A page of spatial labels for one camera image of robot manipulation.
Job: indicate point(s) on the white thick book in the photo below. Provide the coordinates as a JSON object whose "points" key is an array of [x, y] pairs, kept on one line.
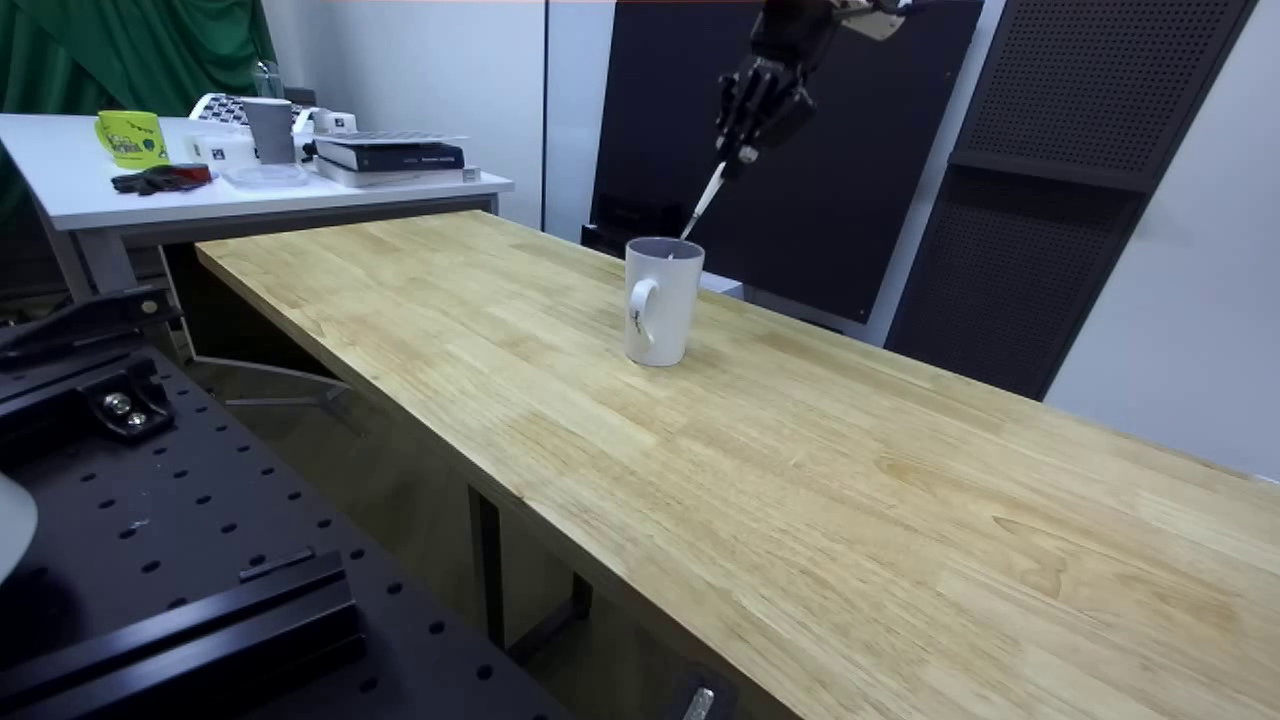
{"points": [[402, 173]]}

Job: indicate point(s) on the black perforated mesh panel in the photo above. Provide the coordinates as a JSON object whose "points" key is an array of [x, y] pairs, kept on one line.
{"points": [[1054, 202]]}

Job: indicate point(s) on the green fabric curtain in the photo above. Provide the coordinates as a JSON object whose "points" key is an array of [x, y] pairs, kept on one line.
{"points": [[123, 52]]}

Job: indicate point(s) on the black hardcover book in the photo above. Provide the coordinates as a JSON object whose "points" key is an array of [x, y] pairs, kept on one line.
{"points": [[394, 152]]}

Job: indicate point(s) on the wide black partition panel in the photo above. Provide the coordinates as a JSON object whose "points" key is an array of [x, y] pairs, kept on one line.
{"points": [[665, 135]]}

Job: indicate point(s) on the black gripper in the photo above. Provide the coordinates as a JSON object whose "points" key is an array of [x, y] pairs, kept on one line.
{"points": [[795, 29]]}

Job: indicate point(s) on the yellow-green card box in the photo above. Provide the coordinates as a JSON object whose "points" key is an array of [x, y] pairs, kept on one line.
{"points": [[130, 138]]}

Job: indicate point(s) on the white side table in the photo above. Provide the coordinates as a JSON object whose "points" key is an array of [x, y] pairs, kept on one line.
{"points": [[83, 183]]}

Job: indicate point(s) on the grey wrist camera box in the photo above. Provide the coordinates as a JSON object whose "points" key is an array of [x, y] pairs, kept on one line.
{"points": [[879, 17]]}

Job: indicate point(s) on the white vertical post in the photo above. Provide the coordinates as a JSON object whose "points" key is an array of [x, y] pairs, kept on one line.
{"points": [[934, 167]]}

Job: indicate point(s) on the white plastic spoon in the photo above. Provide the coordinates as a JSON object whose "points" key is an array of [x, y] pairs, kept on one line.
{"points": [[701, 202]]}

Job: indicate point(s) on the red and black gloves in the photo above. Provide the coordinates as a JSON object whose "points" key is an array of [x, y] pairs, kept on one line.
{"points": [[163, 176]]}

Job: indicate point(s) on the black bolted bracket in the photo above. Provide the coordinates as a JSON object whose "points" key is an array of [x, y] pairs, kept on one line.
{"points": [[130, 404]]}

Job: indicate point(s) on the grey plastic cup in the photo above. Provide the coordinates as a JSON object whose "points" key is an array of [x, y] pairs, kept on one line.
{"points": [[274, 131]]}

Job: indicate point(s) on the white plastic container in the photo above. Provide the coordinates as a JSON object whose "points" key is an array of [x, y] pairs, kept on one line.
{"points": [[222, 138]]}

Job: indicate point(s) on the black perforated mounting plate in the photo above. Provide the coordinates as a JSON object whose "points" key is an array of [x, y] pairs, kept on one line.
{"points": [[203, 562]]}

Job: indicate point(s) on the metal table leg bracket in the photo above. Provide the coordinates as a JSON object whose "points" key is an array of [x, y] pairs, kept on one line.
{"points": [[698, 700]]}

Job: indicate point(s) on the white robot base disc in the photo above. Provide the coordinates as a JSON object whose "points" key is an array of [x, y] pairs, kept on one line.
{"points": [[9, 521]]}

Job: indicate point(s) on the white ceramic mug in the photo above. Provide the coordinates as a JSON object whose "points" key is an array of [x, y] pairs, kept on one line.
{"points": [[662, 307]]}

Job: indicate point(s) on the small white box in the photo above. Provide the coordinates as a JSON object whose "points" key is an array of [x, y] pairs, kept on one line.
{"points": [[723, 287]]}

